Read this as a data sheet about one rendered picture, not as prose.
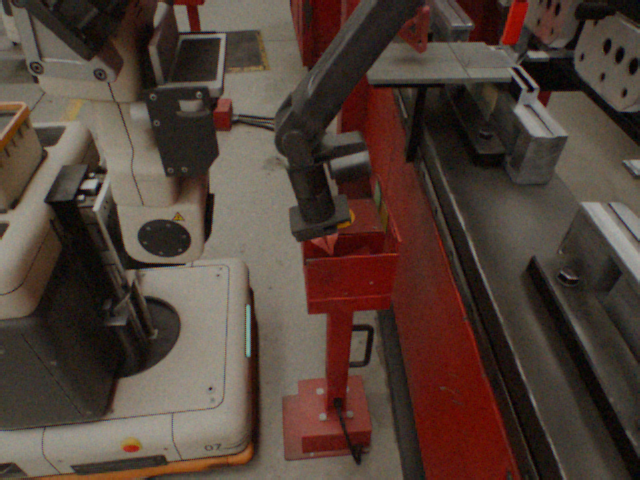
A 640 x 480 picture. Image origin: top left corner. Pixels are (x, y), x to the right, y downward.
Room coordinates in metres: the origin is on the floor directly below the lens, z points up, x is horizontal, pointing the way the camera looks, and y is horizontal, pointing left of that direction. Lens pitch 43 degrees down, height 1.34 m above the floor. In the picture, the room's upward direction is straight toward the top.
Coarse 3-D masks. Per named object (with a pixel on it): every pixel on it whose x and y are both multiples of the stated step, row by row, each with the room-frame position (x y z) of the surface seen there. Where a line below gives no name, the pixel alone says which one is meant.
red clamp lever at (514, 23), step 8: (520, 0) 0.75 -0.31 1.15; (512, 8) 0.75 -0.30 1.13; (520, 8) 0.75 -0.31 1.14; (512, 16) 0.75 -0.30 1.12; (520, 16) 0.75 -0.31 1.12; (512, 24) 0.75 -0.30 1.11; (520, 24) 0.75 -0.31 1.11; (504, 32) 0.76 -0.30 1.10; (512, 32) 0.75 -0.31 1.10; (520, 32) 0.75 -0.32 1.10; (504, 40) 0.75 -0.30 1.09; (512, 40) 0.75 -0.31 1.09
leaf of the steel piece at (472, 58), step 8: (464, 56) 0.89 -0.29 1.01; (472, 56) 0.92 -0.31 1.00; (480, 56) 0.91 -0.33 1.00; (488, 56) 0.91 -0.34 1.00; (496, 56) 0.91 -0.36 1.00; (504, 56) 0.91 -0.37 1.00; (472, 64) 0.88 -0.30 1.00; (480, 64) 0.87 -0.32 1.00; (488, 64) 0.87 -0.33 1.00; (496, 64) 0.87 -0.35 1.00; (504, 64) 0.87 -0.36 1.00; (512, 64) 0.87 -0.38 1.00
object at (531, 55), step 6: (528, 54) 0.92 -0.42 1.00; (534, 54) 0.92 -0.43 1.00; (540, 54) 0.92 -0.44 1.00; (546, 54) 0.92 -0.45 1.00; (552, 54) 0.92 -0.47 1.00; (558, 54) 0.92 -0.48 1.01; (564, 54) 0.92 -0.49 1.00; (570, 54) 0.92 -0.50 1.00; (528, 60) 0.90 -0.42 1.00; (534, 60) 0.90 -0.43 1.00; (540, 60) 0.90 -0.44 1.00; (546, 60) 0.90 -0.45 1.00; (552, 60) 0.90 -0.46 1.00; (558, 60) 0.90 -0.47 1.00; (564, 60) 0.90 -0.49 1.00; (570, 60) 0.90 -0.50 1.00
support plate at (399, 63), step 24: (408, 48) 0.97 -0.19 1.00; (432, 48) 0.97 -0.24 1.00; (456, 48) 0.97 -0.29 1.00; (480, 48) 0.96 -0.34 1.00; (384, 72) 0.85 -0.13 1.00; (408, 72) 0.85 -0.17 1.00; (432, 72) 0.84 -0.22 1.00; (456, 72) 0.84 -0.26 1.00; (480, 72) 0.84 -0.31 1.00; (504, 72) 0.84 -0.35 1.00
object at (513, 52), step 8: (504, 8) 0.96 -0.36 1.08; (504, 16) 0.95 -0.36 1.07; (504, 24) 0.94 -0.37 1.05; (528, 32) 0.86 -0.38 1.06; (520, 40) 0.86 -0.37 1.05; (528, 40) 0.86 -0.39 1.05; (504, 48) 0.93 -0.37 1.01; (512, 48) 0.87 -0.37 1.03; (520, 48) 0.86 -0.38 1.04; (512, 56) 0.88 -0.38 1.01
